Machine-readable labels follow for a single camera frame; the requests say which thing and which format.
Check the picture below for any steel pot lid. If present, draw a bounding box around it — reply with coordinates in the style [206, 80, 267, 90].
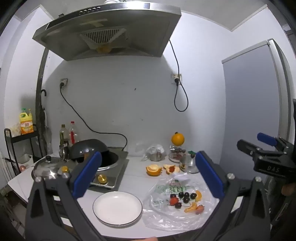
[33, 156, 71, 181]

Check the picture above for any black wok wooden handle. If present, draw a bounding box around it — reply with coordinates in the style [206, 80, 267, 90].
[69, 138, 109, 163]

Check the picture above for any clear glass container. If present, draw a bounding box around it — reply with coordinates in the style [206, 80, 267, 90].
[169, 146, 187, 156]

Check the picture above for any pale crumpled plastic bag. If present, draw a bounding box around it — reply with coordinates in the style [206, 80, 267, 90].
[9, 123, 22, 137]

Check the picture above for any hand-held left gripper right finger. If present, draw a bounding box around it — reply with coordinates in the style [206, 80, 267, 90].
[192, 151, 271, 241]

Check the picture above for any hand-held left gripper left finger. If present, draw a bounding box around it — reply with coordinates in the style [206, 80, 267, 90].
[25, 151, 102, 241]

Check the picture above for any grey refrigerator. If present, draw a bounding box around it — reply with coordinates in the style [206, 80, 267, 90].
[221, 38, 296, 183]

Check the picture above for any clear bottle red label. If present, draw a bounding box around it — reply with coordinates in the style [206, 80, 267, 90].
[69, 121, 80, 145]

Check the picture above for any yellow detergent bottle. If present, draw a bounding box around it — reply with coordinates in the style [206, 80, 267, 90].
[19, 108, 35, 135]

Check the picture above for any steel induction cooker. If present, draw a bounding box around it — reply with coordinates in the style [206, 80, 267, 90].
[58, 149, 129, 189]

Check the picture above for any black hood power cable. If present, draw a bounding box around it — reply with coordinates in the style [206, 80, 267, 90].
[169, 39, 189, 112]

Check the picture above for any small steel pot with lid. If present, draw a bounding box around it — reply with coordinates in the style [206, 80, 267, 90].
[179, 151, 200, 174]

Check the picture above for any white plastic container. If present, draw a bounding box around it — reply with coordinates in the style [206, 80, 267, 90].
[18, 153, 33, 168]

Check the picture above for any whole orange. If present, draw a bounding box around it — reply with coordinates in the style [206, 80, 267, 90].
[171, 132, 185, 147]

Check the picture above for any crumpled clear plastic bag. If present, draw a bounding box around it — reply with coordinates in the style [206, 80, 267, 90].
[142, 144, 167, 162]

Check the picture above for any small orange peel piece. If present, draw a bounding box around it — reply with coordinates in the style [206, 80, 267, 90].
[163, 164, 180, 175]

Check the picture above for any steel range hood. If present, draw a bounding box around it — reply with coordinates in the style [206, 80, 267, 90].
[32, 1, 181, 61]

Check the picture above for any clear green-printed plastic bag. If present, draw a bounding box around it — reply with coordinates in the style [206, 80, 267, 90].
[142, 172, 221, 232]

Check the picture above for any white plate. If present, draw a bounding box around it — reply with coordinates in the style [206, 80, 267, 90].
[92, 191, 143, 227]

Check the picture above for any black cooker power cable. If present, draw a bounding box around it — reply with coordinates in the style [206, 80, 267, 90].
[60, 82, 128, 151]

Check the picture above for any dark oil bottle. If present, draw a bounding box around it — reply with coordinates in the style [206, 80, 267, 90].
[59, 124, 69, 149]

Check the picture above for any black metal rack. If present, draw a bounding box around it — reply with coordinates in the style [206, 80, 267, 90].
[4, 125, 44, 179]

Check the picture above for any grey vertical pipe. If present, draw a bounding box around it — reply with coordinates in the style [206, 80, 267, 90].
[35, 49, 50, 153]

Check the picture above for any black umbrella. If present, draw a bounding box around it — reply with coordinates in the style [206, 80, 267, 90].
[40, 89, 53, 154]

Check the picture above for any shiny metal vessel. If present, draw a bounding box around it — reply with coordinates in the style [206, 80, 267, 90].
[58, 142, 70, 161]

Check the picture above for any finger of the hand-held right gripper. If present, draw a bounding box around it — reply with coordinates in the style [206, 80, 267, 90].
[236, 138, 287, 164]
[257, 132, 294, 153]

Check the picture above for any person's right hand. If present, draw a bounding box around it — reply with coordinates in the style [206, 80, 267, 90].
[282, 183, 293, 196]

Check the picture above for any half orange peel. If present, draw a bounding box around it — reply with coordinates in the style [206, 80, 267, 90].
[146, 164, 163, 177]

